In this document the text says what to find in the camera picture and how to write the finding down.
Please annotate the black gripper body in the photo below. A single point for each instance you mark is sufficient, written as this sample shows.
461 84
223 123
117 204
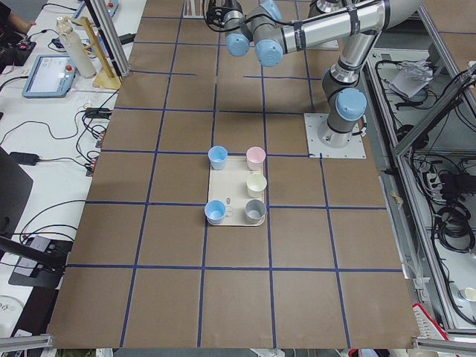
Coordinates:
213 8

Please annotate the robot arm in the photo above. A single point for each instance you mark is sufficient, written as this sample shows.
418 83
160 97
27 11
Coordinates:
359 23

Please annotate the blue cup near tray corner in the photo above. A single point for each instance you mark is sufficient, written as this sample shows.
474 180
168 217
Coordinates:
217 156

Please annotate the pink plastic cup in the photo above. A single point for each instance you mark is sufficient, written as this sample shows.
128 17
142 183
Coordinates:
255 157

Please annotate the pale green plastic cup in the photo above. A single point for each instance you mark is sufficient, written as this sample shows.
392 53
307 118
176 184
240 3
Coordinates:
256 184

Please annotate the light blue outer cup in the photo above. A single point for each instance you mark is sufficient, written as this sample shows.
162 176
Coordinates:
215 212

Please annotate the grey plastic cup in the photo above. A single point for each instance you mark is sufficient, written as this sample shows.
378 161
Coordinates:
255 211

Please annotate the wooden mug tree stand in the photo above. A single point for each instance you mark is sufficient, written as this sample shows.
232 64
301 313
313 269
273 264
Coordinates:
106 77

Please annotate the beige tall bottle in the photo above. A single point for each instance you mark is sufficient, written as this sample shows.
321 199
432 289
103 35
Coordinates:
71 42

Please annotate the blue teach pendant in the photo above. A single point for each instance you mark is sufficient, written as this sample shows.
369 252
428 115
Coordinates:
50 77

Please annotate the cream serving tray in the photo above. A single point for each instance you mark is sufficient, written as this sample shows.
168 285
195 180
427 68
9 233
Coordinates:
230 187

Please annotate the black power adapter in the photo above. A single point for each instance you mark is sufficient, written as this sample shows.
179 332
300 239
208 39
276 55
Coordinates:
24 158

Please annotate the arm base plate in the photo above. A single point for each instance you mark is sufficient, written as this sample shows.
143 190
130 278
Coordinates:
322 142

